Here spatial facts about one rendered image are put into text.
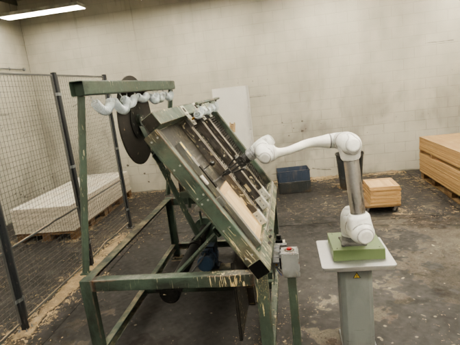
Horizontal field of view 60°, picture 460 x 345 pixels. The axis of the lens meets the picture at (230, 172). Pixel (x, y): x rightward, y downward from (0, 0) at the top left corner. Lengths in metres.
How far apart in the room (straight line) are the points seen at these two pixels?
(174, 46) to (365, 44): 3.76
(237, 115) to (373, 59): 3.03
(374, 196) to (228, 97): 2.86
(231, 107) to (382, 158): 3.41
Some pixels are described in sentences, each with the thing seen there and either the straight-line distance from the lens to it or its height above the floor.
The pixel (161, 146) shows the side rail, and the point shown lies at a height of 1.72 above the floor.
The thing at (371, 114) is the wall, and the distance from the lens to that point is 8.48.
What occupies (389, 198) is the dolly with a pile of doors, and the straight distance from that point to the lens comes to 6.20.
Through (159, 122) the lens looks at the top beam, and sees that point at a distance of 2.62.
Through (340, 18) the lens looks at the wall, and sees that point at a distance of 8.42.
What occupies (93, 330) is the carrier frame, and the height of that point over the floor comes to 0.39.
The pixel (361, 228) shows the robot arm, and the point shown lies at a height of 1.04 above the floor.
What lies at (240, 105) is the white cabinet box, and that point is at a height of 1.73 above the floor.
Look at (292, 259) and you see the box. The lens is 2.74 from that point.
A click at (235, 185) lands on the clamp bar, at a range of 3.29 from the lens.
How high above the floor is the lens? 2.04
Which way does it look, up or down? 12 degrees down
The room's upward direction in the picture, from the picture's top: 7 degrees counter-clockwise
